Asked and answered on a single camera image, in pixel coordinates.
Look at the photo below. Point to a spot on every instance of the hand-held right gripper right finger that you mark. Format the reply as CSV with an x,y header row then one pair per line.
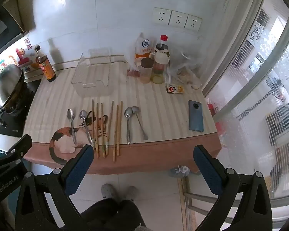
x,y
207,167

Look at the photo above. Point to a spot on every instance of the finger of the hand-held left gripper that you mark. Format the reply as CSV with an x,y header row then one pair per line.
x,y
19,146

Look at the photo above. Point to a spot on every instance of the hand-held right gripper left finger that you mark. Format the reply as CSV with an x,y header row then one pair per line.
x,y
78,167

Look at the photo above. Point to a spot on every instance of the steel spoon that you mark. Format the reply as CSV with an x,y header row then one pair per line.
x,y
72,125
128,127
86,127
141,125

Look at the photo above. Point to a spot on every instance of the row of wooden chopsticks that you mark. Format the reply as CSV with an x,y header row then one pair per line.
x,y
115,134

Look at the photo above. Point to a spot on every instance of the clear plastic container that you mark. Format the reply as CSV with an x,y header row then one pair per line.
x,y
91,77

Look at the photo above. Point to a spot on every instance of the blue and white floor object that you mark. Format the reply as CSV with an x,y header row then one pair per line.
x,y
180,170

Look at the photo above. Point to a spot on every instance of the black stove top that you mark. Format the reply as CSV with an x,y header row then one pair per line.
x,y
16,115

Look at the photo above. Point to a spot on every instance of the grey slipper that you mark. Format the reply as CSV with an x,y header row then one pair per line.
x,y
130,192
108,191

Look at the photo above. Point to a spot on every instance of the red bag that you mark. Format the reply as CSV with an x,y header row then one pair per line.
x,y
215,115

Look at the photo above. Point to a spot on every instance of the blue smartphone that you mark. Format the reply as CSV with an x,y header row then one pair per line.
x,y
195,115

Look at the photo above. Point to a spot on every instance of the person's legs in dark pants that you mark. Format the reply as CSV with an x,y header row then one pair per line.
x,y
113,215

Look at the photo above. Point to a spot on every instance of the steel pan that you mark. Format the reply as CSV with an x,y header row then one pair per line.
x,y
7,86

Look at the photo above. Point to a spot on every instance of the striped cat print tablecloth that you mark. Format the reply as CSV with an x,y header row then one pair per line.
x,y
159,125

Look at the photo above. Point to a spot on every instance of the soy sauce bottle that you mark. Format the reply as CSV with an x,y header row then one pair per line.
x,y
47,68

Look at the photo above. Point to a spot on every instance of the small printed card box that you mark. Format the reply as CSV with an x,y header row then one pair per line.
x,y
175,89

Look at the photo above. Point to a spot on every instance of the frosted glass sliding door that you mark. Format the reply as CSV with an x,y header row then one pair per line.
x,y
260,101

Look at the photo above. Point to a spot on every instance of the clear plastic bag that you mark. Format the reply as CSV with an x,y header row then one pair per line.
x,y
185,73

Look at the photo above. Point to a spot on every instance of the small red packet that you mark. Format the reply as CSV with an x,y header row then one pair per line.
x,y
133,73

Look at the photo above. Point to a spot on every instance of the plastic jar with brown lid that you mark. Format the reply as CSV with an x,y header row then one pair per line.
x,y
146,72

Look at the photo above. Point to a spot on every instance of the range hood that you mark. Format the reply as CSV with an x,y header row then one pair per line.
x,y
4,26

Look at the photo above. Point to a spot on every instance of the dark bottle with red cap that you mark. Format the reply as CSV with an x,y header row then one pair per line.
x,y
161,43

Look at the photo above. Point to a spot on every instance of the white salt bag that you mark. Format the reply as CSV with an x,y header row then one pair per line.
x,y
143,47

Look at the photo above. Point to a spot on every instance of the white wall socket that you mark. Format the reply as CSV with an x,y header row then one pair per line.
x,y
193,23
161,16
178,19

